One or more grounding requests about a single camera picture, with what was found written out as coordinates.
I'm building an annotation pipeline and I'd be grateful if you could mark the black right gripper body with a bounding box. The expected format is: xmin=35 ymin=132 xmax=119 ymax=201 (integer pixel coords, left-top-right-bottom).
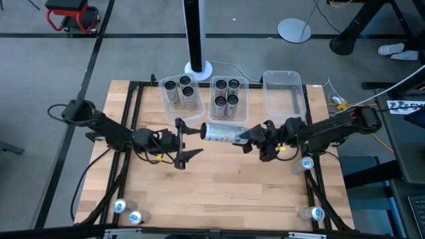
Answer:
xmin=260 ymin=119 xmax=287 ymax=163

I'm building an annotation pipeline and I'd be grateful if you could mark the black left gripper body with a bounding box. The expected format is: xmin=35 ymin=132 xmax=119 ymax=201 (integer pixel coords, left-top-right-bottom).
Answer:
xmin=134 ymin=118 xmax=185 ymax=170

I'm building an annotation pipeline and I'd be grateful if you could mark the clear plastic bin white label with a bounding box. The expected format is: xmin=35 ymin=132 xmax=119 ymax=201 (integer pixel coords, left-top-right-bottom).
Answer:
xmin=208 ymin=75 xmax=250 ymax=125

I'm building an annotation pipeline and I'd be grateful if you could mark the blue silver soda can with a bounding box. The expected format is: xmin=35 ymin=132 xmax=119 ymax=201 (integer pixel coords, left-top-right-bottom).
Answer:
xmin=113 ymin=198 xmax=137 ymax=214
xmin=297 ymin=206 xmax=326 ymax=222
xmin=128 ymin=209 xmax=151 ymax=226
xmin=291 ymin=156 xmax=315 ymax=176

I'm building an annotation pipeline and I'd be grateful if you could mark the black desk crossbar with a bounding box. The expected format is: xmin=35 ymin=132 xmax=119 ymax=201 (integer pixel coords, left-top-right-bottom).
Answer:
xmin=343 ymin=160 xmax=403 ymax=189

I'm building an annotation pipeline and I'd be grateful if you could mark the grey round-base stand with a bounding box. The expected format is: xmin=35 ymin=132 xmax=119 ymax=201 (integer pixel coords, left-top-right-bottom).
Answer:
xmin=276 ymin=0 xmax=320 ymax=44

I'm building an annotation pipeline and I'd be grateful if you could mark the black desk leg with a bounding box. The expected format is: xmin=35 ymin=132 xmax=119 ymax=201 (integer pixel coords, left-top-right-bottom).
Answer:
xmin=329 ymin=0 xmax=392 ymax=56

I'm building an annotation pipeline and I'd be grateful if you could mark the black desk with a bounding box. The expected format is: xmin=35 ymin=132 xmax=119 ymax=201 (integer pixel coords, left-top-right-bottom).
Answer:
xmin=375 ymin=64 xmax=425 ymax=239

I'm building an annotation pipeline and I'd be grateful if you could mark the white paper label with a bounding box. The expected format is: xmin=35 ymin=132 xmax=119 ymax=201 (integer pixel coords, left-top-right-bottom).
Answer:
xmin=386 ymin=100 xmax=425 ymax=116

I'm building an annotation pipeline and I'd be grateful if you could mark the person's foot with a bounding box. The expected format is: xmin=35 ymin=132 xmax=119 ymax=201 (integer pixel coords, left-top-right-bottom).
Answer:
xmin=390 ymin=49 xmax=419 ymax=61
xmin=377 ymin=42 xmax=405 ymax=56

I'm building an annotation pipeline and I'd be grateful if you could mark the dark grey floor bar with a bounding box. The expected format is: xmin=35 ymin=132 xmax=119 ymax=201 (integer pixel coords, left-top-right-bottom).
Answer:
xmin=0 ymin=140 xmax=26 ymax=156

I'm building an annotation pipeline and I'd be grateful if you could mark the black laptop keyboard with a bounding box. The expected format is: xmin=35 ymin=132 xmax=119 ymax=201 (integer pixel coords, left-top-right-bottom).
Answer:
xmin=407 ymin=194 xmax=425 ymax=239

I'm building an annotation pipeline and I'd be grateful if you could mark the red black rolling stool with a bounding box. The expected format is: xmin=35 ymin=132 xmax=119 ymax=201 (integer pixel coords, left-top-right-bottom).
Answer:
xmin=44 ymin=0 xmax=101 ymax=35

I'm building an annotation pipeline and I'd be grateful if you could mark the black aluminium table frame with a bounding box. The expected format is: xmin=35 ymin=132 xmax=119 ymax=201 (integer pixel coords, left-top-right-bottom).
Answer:
xmin=74 ymin=79 xmax=356 ymax=239

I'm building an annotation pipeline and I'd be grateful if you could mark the grey fan cable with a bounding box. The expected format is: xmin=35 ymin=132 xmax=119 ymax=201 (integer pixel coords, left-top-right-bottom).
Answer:
xmin=208 ymin=60 xmax=264 ymax=84

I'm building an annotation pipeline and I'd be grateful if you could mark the silver frame bracket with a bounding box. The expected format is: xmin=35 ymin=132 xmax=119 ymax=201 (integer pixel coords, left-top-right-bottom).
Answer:
xmin=104 ymin=227 xmax=134 ymax=239
xmin=288 ymin=231 xmax=329 ymax=239

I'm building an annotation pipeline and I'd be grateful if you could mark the yellow floor cable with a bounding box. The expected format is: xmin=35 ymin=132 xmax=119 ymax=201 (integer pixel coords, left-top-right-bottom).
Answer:
xmin=345 ymin=103 xmax=395 ymax=153

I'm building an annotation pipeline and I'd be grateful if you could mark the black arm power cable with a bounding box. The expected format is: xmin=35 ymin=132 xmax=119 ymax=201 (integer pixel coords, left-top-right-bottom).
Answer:
xmin=69 ymin=147 xmax=116 ymax=222

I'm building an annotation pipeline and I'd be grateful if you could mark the thick white cable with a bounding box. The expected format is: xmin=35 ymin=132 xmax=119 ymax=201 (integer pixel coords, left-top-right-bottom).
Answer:
xmin=330 ymin=64 xmax=425 ymax=118

